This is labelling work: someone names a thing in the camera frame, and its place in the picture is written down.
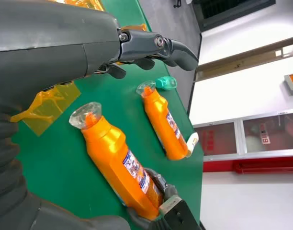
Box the wooden wall rail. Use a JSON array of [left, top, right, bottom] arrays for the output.
[[195, 34, 293, 83]]

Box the black louvered panel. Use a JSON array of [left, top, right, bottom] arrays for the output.
[[192, 0, 277, 33]]

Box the yellow plastic film sheet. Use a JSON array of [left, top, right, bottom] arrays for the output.
[[10, 0, 148, 137]]

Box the white plastic bottle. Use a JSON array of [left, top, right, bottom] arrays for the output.
[[185, 132, 199, 159]]

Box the red framed wall cabinet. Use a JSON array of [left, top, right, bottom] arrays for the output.
[[194, 108, 293, 175]]

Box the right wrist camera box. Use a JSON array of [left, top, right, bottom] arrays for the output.
[[158, 194, 201, 230]]

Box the teal plastic bottle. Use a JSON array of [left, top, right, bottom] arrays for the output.
[[155, 76, 178, 91]]

